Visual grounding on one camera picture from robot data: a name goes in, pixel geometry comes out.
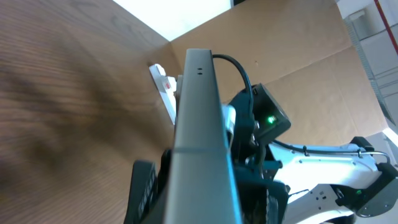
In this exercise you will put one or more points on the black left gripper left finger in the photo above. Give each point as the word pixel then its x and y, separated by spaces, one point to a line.
pixel 146 202

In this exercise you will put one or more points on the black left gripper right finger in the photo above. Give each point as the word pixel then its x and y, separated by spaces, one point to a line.
pixel 263 201

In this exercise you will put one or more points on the silver Galaxy smartphone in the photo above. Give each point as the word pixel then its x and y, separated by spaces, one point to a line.
pixel 202 188

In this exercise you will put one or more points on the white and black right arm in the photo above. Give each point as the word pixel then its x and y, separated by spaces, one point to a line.
pixel 289 183

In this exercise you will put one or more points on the white power strip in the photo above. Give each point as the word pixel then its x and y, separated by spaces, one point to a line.
pixel 166 86

